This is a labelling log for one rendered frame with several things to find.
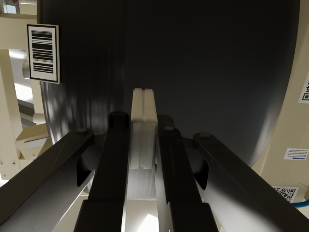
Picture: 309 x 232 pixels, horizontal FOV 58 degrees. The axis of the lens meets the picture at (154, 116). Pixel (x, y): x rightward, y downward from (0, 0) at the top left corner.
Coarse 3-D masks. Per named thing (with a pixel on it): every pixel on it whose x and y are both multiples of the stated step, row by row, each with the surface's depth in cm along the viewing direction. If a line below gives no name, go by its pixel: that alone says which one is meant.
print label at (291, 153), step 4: (288, 148) 60; (292, 148) 60; (288, 152) 61; (292, 152) 61; (296, 152) 61; (300, 152) 61; (304, 152) 61; (288, 156) 61; (292, 156) 61; (296, 156) 61; (300, 156) 61; (304, 156) 61
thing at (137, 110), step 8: (136, 88) 21; (136, 96) 19; (136, 104) 18; (136, 112) 16; (136, 120) 15; (136, 128) 15; (136, 136) 15; (136, 144) 15; (136, 152) 16; (136, 160) 16; (136, 168) 16
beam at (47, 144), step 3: (48, 141) 102; (45, 144) 101; (48, 144) 101; (42, 147) 99; (45, 147) 99; (48, 147) 99; (42, 150) 97; (45, 150) 97; (39, 153) 96; (81, 192) 99; (84, 192) 99; (81, 195) 100; (84, 195) 100; (87, 195) 100
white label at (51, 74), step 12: (36, 24) 29; (48, 24) 28; (36, 36) 29; (48, 36) 29; (36, 48) 30; (48, 48) 29; (36, 60) 30; (48, 60) 30; (36, 72) 30; (48, 72) 30
